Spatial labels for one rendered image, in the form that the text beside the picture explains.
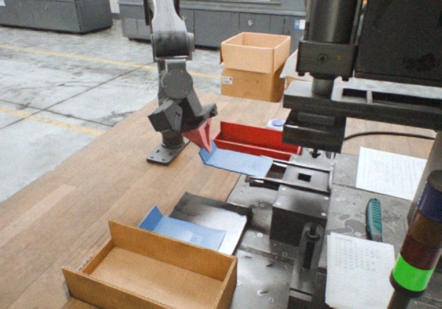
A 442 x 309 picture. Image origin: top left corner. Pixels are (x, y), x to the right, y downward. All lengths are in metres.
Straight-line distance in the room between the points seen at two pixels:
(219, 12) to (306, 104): 5.03
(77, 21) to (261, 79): 5.07
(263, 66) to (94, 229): 2.39
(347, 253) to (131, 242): 0.38
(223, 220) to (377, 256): 0.29
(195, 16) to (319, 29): 5.26
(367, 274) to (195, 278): 0.28
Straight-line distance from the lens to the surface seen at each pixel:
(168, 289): 0.61
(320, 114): 0.59
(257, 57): 2.94
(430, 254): 0.44
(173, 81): 0.63
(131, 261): 0.66
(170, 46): 0.69
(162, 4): 0.80
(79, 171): 0.95
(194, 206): 0.73
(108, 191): 0.85
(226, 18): 5.55
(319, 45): 0.56
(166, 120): 0.64
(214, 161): 0.75
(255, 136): 0.98
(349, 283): 0.59
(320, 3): 0.56
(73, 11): 7.42
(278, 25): 5.28
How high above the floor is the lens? 1.39
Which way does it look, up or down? 29 degrees down
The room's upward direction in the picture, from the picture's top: straight up
